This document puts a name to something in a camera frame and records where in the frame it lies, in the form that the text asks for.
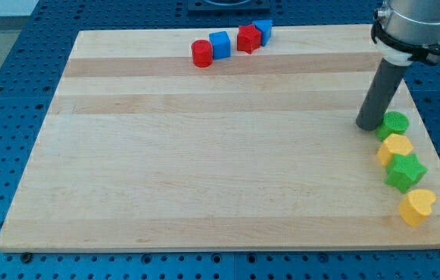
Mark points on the yellow hexagon block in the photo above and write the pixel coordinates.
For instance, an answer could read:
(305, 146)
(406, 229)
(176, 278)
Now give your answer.
(394, 144)

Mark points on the yellow heart block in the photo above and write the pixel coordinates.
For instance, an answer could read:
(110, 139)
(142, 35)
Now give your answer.
(416, 206)

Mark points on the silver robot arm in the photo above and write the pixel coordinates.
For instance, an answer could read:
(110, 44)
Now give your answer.
(406, 31)

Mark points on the green cylinder block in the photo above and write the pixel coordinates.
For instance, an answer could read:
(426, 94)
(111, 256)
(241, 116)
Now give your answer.
(393, 122)

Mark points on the green star block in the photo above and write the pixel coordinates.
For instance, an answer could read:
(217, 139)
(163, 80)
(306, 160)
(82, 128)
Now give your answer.
(403, 172)

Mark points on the wooden board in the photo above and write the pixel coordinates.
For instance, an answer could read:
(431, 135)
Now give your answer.
(141, 151)

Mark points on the red cylinder block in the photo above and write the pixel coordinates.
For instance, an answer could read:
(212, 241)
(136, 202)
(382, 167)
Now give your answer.
(202, 53)

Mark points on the red star block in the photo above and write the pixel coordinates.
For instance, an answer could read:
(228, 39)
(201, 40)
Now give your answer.
(248, 39)

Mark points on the blue triangle block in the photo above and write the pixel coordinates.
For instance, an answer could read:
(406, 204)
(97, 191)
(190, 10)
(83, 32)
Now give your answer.
(265, 27)

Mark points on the blue cube block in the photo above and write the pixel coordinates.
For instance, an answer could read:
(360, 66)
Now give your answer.
(221, 45)

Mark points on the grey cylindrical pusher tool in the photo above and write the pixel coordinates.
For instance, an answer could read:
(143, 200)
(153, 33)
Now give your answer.
(383, 87)

